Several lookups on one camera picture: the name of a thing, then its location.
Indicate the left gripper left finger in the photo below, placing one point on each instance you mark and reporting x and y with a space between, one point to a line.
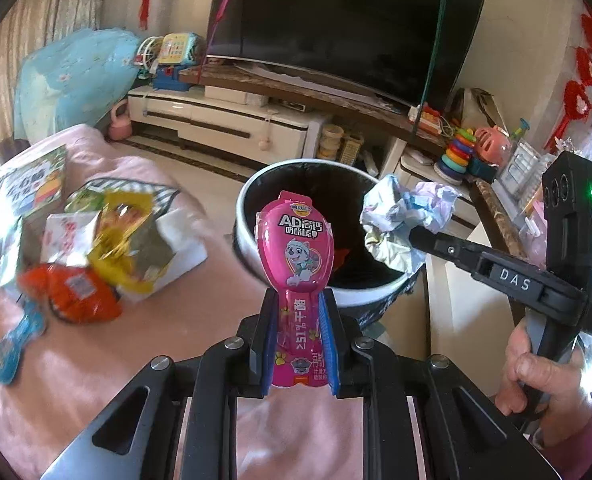
178 419

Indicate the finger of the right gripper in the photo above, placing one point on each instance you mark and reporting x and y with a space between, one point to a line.
433 243

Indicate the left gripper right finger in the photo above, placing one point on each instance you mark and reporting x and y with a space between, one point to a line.
421 419

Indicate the white blue paper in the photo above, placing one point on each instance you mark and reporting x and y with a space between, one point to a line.
390 211

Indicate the blue plastic snack bag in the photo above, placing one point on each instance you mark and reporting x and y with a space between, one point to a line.
31 326

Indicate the orange snack wrapper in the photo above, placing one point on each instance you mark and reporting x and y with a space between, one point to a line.
75 295

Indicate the pink candy package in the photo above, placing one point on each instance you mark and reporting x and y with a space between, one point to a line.
296 248

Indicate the yellow snack wrapper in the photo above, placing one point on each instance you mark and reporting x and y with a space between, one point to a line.
128 251

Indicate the white 1928 milk carton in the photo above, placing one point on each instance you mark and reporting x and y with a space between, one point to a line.
68 238

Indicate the green drink carton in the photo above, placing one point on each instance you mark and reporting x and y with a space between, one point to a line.
12 255

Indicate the white trash bin black liner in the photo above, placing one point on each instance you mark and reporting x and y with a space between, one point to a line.
362 287

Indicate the person's right hand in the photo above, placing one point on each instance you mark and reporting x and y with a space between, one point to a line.
570 407

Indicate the pink tablecloth with plaid patches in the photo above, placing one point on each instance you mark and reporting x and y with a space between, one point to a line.
71 372

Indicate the white tissue paper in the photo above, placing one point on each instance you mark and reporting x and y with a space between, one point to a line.
177 228

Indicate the black flat television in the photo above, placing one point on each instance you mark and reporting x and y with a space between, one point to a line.
408 50

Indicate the green foil snack wrapper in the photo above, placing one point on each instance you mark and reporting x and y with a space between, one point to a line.
85 200

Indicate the stack of children's books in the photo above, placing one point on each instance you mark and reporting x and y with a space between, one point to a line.
33 192

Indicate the pink kettlebell toy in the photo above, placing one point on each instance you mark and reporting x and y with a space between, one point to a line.
120 122

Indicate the toy cash register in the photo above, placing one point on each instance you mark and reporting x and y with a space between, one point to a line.
178 52

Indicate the blue floral bundle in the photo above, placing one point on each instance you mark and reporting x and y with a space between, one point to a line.
75 80

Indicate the right beige curtain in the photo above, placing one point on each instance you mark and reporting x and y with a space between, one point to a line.
28 26

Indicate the rainbow stacking ring toy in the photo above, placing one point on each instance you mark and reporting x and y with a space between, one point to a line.
452 165

